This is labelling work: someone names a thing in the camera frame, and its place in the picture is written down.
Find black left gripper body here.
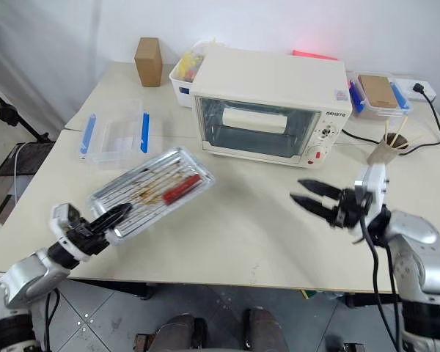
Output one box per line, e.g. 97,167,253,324
64,216,110,258

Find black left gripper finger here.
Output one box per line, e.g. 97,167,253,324
94,213,130,236
90,202,133,230

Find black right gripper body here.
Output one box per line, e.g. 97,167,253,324
327,187,374,230

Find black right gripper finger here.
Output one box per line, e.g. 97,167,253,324
289,194,338,225
297,178,344,201

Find silver metal baking tray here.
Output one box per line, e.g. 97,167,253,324
86,146,216,247

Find red sausage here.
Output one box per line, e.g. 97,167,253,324
161,174,202,203

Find glass toaster oven door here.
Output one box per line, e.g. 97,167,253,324
194,95,322,162

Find cream toaster oven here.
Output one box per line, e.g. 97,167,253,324
191,47,353,169

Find brown paper cup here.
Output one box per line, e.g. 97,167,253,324
367,132,411,168

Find empty clear blue-latched container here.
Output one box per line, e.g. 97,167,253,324
76,98,151,168

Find clear container with brown pad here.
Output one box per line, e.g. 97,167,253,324
348,71,414,120

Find dark rounded shape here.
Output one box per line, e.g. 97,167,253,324
243,307,290,352
156,313,207,352

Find red flat object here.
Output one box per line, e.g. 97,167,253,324
291,49,340,62

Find black tripod stand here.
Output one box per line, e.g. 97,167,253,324
0,82,56,147

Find white power strip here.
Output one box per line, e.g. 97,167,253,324
392,75,437,102

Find white storage bin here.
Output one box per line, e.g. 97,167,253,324
168,54,206,109

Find brown cardboard box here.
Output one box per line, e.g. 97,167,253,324
133,37,165,88

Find yellow items in bin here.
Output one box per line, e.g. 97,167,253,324
181,36,228,80

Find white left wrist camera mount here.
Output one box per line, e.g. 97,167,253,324
48,203,92,262

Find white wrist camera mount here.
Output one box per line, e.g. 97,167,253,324
353,163,389,235
48,203,92,262

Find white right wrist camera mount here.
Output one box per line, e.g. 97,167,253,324
353,163,389,235

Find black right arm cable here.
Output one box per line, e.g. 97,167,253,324
351,214,404,352

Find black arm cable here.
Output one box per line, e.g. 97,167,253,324
351,214,404,352
43,287,62,352

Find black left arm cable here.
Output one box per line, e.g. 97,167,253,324
43,287,62,352

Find white floor cable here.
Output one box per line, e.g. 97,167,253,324
11,142,31,201

